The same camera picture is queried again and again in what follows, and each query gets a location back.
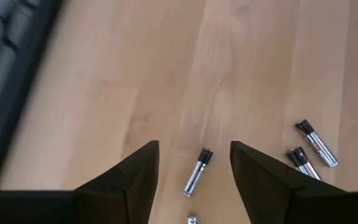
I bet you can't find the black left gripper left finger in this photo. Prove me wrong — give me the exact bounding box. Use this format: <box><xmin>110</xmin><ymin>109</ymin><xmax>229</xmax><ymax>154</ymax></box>
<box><xmin>73</xmin><ymin>140</ymin><xmax>160</xmax><ymax>224</ymax></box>

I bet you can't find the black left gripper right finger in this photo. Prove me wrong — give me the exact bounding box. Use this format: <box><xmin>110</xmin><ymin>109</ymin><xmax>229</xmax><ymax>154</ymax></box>
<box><xmin>230</xmin><ymin>140</ymin><xmax>351</xmax><ymax>224</ymax></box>

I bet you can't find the black metal table frame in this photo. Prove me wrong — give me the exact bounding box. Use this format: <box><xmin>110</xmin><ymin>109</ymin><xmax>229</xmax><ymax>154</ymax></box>
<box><xmin>0</xmin><ymin>0</ymin><xmax>64</xmax><ymax>191</ymax></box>

